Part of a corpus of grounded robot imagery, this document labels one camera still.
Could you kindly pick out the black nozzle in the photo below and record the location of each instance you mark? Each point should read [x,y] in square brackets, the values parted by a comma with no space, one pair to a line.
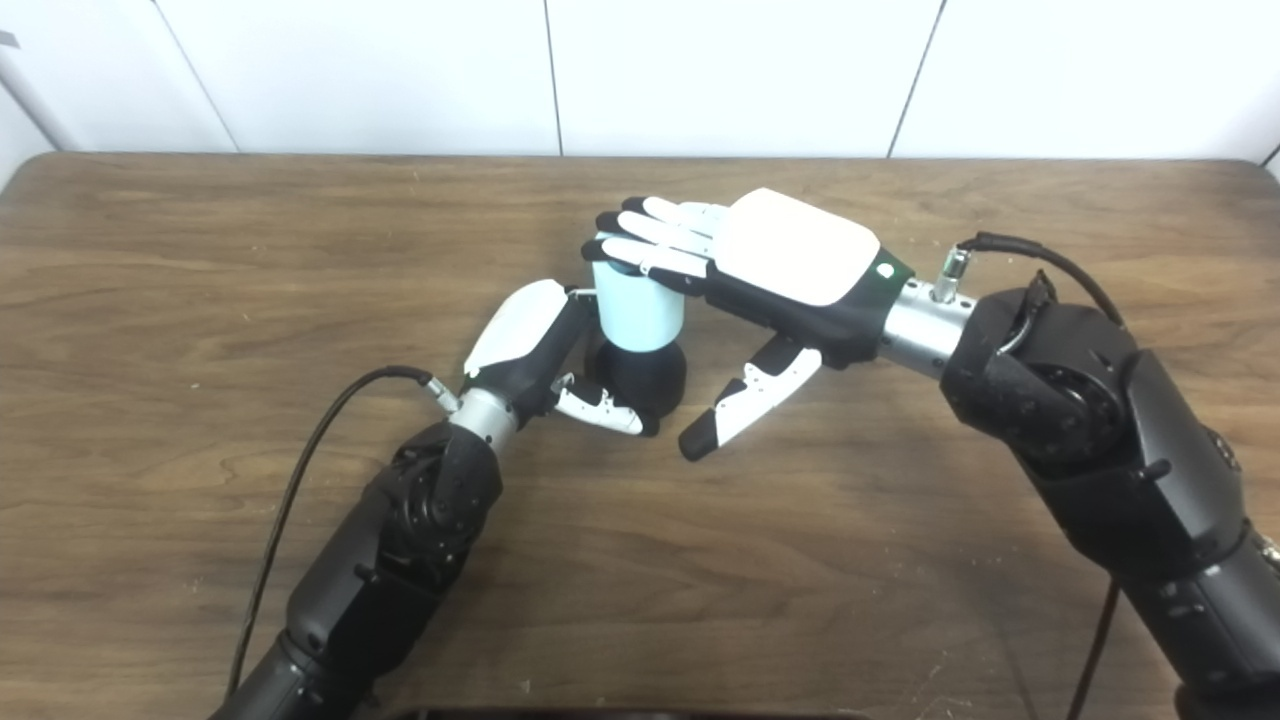
[645,380]

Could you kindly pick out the white and black left hand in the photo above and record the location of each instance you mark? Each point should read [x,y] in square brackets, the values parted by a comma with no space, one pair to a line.
[520,325]

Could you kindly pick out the light blue cylinder cup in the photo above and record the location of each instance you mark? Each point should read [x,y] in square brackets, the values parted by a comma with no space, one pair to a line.
[635,310]

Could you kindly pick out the white and black right hand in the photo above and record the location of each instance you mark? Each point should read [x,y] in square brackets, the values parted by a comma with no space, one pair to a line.
[800,250]

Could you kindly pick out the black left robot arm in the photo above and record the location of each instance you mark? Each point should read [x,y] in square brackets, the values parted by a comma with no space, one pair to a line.
[390,560]

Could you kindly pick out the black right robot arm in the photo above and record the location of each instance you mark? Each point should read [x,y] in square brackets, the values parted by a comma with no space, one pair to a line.
[1100,430]

